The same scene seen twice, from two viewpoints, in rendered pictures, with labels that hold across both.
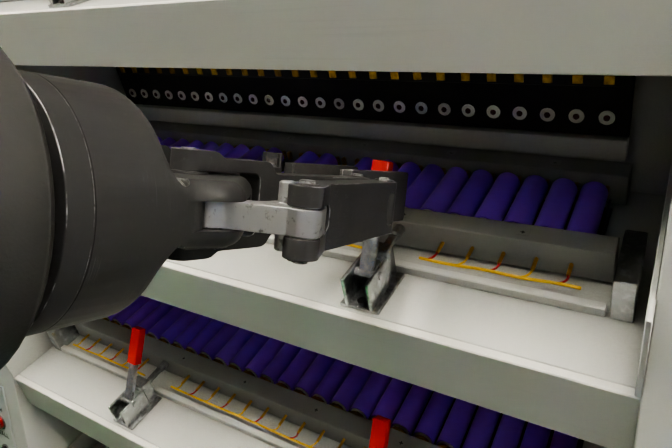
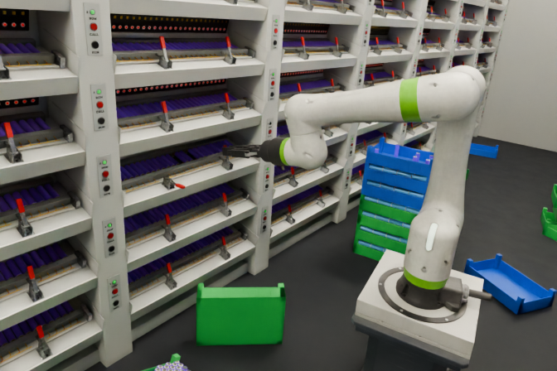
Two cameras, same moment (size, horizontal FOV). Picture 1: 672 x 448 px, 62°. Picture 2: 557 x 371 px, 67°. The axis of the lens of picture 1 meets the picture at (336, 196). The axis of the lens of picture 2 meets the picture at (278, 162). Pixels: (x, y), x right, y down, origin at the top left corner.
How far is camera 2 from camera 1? 147 cm
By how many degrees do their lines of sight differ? 79
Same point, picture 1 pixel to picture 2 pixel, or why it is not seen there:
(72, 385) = (146, 249)
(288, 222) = not seen: hidden behind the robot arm
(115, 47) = (186, 137)
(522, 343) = (247, 163)
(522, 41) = (248, 123)
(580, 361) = (253, 161)
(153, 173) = not seen: hidden behind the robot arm
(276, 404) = (195, 211)
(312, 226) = not seen: hidden behind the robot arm
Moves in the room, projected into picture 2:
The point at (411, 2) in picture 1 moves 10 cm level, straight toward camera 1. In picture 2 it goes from (239, 121) to (265, 124)
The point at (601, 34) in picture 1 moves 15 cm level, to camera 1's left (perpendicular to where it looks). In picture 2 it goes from (254, 122) to (247, 132)
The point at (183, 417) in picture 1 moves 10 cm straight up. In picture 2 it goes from (179, 230) to (179, 204)
